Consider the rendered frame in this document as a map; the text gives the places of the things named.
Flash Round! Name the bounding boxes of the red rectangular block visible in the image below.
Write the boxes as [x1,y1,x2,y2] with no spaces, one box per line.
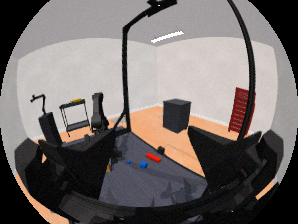
[146,153,161,163]

